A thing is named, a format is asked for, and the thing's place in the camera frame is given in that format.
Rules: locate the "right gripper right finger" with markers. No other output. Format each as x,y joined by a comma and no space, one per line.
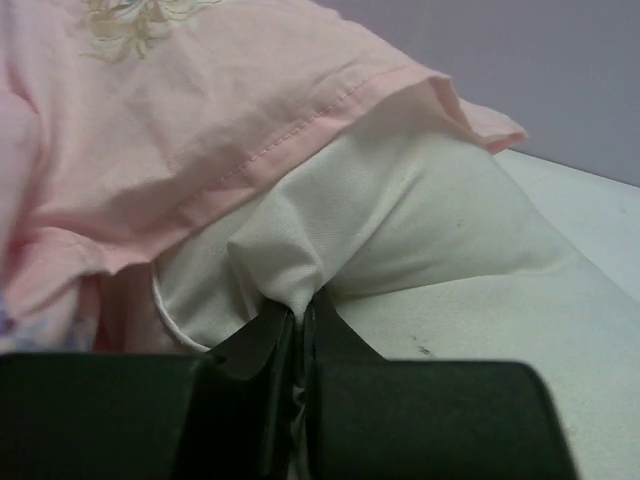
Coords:
368,417

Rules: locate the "pink and purple Frozen pillowcase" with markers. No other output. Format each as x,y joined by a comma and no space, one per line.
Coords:
128,125

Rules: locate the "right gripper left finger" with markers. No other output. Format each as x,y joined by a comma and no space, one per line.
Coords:
218,414

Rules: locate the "white pillow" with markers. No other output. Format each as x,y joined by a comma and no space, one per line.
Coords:
429,250

